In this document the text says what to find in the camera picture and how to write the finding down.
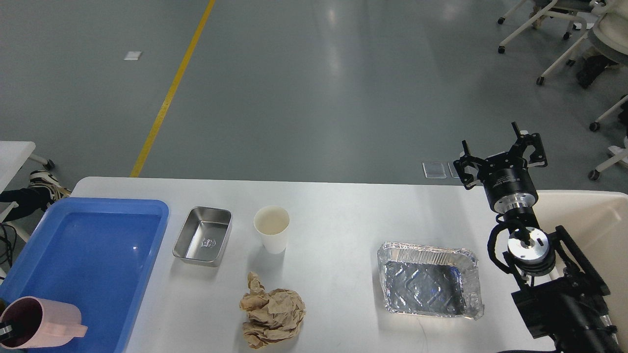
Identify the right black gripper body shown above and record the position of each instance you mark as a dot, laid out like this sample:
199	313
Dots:
507	183

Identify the pink plastic mug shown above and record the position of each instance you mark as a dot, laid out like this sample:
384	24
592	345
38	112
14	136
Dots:
40	323

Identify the floor socket plate left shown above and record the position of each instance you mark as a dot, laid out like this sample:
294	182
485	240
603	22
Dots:
434	170

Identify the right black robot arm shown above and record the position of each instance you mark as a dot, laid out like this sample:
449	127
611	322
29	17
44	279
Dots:
560	293

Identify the beige plastic bin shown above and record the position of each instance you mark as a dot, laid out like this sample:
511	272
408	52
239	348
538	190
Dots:
598	223

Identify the white chair base right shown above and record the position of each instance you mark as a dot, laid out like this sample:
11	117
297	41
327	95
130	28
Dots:
616	154

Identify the person's shoe and leg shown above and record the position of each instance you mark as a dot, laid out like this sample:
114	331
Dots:
44	189

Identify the aluminium foil tray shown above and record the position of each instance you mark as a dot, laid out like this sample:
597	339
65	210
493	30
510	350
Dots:
430	281

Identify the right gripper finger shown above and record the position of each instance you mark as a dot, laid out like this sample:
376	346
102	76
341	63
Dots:
470	169
528	150

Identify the blue plastic tray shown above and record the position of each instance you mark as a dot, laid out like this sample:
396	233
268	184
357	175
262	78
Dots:
97	254

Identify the seated person's dark leg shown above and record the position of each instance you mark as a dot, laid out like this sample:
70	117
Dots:
592	67

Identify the white paper cup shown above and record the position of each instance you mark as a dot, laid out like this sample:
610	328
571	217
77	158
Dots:
271	223

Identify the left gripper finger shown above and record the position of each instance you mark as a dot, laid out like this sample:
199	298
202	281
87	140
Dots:
6	331

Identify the crumpled brown paper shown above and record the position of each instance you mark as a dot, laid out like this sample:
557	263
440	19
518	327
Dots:
272	316

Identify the white side table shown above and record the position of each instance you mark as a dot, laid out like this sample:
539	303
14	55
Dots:
13	155

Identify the stainless steel rectangular tin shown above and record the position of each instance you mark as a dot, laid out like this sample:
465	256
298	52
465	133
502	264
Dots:
204	236

